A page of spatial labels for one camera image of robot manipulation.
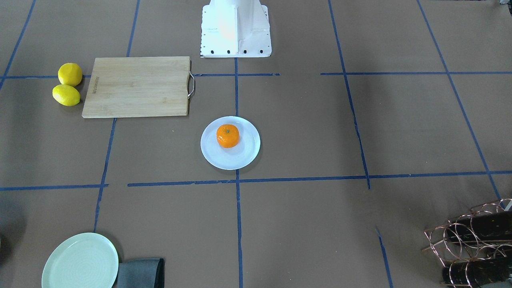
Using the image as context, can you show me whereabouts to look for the copper wire bottle rack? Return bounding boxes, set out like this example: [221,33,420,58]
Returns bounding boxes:
[424,199,512,288]

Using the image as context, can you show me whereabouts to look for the yellow lemon far side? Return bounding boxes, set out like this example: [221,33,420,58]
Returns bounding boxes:
[57,63,83,87]

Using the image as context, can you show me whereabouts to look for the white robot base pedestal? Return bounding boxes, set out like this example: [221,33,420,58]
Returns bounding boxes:
[200,0,272,58]

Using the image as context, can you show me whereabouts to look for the dark grey folded cloth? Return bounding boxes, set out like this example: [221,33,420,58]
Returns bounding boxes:
[116,258,165,288]

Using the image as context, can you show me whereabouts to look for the orange fruit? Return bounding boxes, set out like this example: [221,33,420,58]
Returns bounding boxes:
[216,124,240,149]

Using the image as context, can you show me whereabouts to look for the yellow lemon near board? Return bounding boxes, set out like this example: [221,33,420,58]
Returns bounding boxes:
[52,84,81,106]

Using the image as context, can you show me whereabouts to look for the light blue plate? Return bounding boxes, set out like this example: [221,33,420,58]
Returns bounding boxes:
[200,116,261,170]

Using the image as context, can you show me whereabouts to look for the dark wine bottle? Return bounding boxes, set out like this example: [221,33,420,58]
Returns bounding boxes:
[446,211,512,244]
[442,257,512,288]

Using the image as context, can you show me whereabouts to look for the bamboo cutting board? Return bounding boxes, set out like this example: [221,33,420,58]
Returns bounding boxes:
[82,56,195,119]

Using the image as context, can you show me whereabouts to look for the pale green plate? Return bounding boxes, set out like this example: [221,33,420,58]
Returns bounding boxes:
[41,233,119,288]

